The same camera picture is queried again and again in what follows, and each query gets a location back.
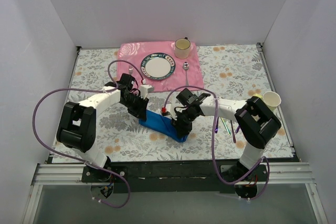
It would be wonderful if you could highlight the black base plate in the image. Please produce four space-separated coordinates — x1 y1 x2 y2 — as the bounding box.
81 159 267 194

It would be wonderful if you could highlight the white plate with patterned rim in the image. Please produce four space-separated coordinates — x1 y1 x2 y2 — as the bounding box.
140 52 176 81

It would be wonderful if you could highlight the pink satin placemat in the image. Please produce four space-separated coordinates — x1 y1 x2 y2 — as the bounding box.
117 41 204 92

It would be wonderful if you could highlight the pale yellow paper cup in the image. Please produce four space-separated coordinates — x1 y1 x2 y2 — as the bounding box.
253 91 281 112

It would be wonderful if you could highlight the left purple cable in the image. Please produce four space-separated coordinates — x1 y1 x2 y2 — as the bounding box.
31 60 146 208

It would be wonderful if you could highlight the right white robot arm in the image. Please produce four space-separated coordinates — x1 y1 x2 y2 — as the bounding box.
161 88 281 185

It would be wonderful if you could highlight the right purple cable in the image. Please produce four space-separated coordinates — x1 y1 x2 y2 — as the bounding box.
164 85 271 201

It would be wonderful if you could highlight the blue satin napkin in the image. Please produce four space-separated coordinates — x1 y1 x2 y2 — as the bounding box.
139 110 188 143

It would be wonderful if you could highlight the cream mug with dark rim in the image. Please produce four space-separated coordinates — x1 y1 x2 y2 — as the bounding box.
174 37 191 59

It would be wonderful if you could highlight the silver spoon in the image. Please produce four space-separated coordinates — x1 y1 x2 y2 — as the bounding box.
183 62 189 86

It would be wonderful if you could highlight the iridescent purple fork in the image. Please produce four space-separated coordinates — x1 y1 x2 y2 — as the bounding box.
230 120 236 144

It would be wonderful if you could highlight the floral tablecloth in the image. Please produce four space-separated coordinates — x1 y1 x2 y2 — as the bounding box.
49 43 295 162

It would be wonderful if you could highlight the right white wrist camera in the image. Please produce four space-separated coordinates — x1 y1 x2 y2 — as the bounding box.
161 104 177 119

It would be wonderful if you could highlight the silver fork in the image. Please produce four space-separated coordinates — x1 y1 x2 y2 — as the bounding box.
128 65 133 75

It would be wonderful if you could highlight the aluminium frame rail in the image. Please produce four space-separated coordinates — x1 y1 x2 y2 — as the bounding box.
21 162 328 223

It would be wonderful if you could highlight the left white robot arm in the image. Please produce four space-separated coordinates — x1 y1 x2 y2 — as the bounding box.
56 73 154 182

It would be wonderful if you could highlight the iridescent purple spoon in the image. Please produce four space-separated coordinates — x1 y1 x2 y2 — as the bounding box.
215 118 219 133

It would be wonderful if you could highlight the purple cable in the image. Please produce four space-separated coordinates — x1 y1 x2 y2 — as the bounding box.
31 60 146 208
164 85 271 201

